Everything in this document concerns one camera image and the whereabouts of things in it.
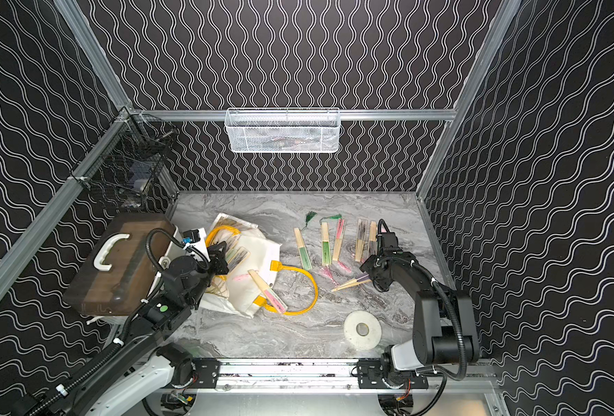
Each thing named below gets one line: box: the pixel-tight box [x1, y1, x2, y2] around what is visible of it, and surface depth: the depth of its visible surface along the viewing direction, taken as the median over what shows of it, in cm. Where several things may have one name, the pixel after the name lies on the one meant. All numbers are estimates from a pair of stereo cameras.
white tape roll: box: [343, 310, 382, 351], surface depth 84 cm
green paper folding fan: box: [320, 214, 343, 267], surface depth 105 cm
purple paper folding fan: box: [331, 273, 373, 293], surface depth 94 cm
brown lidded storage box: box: [63, 213, 176, 317], surface depth 78 cm
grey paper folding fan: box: [355, 218, 368, 263], surface depth 106 cm
